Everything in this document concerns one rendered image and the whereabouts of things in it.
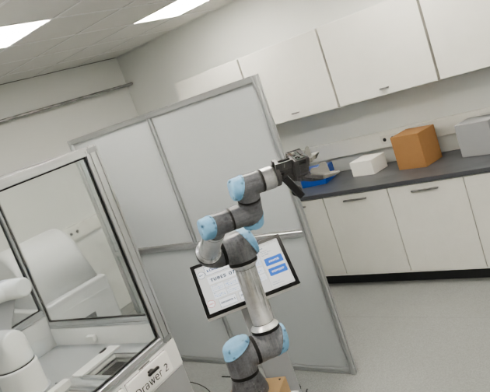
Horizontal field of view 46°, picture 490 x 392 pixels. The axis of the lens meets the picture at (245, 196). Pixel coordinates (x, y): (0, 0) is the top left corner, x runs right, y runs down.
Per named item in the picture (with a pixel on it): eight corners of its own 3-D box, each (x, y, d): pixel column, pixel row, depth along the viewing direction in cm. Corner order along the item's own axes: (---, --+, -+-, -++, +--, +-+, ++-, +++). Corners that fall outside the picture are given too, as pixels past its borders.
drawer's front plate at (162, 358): (173, 369, 285) (166, 350, 283) (135, 406, 262) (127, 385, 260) (171, 369, 286) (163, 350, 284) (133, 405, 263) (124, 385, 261)
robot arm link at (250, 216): (229, 227, 192) (223, 200, 187) (259, 216, 195) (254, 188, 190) (239, 238, 186) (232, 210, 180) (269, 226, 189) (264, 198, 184)
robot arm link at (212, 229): (187, 253, 227) (194, 211, 182) (212, 243, 230) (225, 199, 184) (198, 279, 223) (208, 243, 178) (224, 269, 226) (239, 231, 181)
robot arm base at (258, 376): (270, 378, 236) (263, 357, 234) (267, 399, 221) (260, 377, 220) (236, 385, 239) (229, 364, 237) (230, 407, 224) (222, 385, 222)
